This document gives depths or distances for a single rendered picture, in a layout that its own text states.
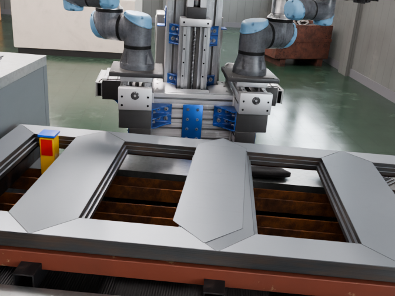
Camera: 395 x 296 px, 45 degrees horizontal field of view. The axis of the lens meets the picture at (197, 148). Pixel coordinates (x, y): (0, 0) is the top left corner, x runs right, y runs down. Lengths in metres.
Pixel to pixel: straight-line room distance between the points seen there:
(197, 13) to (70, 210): 1.14
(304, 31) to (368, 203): 6.69
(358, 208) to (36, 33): 6.82
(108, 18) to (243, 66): 0.60
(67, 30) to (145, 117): 5.78
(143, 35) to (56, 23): 5.73
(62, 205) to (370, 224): 0.82
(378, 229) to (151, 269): 0.60
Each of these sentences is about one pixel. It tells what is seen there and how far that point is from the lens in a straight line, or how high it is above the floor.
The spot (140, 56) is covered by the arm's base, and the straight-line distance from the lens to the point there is 2.02.
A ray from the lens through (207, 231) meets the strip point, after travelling 1.19.
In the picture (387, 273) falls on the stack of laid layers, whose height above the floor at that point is 0.84.
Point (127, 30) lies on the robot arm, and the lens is 2.02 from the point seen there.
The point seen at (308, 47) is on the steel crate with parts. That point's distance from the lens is 8.14.
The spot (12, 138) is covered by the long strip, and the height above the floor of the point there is 0.86.
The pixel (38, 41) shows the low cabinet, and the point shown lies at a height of 0.21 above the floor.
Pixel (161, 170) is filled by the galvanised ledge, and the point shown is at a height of 0.68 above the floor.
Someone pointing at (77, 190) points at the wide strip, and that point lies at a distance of 1.38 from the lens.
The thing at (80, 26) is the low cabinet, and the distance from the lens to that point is 7.64.
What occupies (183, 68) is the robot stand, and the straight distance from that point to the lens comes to 2.14.
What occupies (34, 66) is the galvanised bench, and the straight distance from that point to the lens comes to 2.13.
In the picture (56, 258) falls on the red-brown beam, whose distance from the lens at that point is 1.21.
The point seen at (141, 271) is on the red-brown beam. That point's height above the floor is 0.78.
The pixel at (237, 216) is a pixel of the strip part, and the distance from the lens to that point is 1.27.
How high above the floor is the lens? 1.47
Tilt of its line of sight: 21 degrees down
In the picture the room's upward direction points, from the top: 4 degrees clockwise
